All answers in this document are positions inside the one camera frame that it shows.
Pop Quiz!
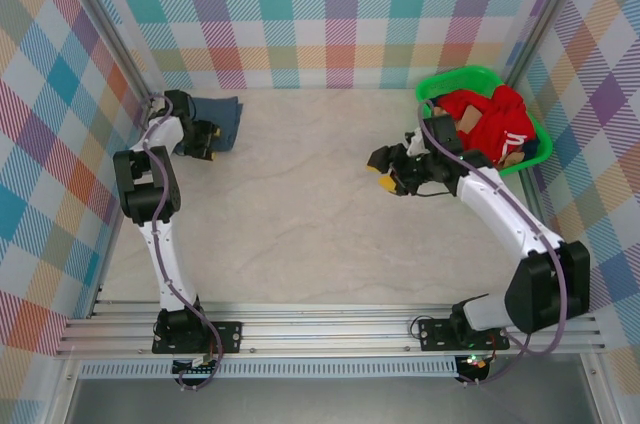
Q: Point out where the blue t-shirt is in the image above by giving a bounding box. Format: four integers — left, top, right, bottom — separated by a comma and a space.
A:
174, 96, 245, 153

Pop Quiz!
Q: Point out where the red t-shirt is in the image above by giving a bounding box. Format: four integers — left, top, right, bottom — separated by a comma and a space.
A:
433, 84, 537, 165

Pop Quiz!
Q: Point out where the green plastic basket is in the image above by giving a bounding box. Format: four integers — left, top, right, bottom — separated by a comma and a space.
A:
415, 65, 554, 180

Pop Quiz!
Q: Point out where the right controller board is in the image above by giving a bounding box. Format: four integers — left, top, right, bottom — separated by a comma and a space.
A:
459, 353, 492, 373

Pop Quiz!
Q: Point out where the controller board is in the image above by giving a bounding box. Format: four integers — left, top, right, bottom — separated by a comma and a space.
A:
459, 353, 492, 373
172, 356, 221, 376

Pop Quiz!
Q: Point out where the left controller board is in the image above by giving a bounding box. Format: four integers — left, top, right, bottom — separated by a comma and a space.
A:
172, 356, 221, 376

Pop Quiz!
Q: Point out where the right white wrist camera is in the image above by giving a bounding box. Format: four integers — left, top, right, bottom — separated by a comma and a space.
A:
405, 128, 427, 158

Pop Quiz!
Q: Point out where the aluminium frame post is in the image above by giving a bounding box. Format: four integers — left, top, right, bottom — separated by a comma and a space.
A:
503, 0, 596, 86
49, 0, 157, 106

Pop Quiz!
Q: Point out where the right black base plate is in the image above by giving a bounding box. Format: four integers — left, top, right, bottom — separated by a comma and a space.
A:
417, 316, 511, 353

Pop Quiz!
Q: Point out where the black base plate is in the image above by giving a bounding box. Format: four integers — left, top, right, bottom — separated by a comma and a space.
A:
417, 316, 511, 353
152, 321, 244, 355

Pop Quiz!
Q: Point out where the aluminium mounting rail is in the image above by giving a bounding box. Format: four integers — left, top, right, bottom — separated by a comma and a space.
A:
54, 301, 606, 358

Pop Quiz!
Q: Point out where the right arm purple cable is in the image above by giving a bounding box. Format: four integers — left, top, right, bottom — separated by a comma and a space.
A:
417, 98, 571, 388

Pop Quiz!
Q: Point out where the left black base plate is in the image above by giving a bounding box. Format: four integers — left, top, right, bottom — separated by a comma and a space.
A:
152, 321, 244, 355

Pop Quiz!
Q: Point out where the white slotted cable duct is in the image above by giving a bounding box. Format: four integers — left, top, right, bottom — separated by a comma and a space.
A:
79, 362, 459, 379

